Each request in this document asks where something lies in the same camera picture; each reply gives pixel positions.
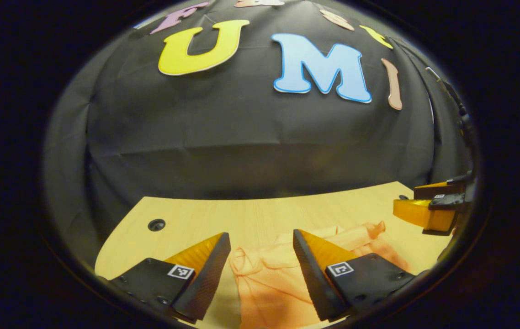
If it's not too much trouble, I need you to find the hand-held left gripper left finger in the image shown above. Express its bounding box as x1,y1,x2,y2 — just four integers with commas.
108,232,232,320

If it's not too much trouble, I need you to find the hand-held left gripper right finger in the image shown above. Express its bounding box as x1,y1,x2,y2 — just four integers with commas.
293,229,416,321

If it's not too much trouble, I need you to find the orange T-shirt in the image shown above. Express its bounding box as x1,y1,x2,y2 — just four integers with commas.
230,221,411,329

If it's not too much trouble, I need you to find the black backdrop cloth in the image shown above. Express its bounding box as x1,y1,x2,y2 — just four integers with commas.
43,0,476,270

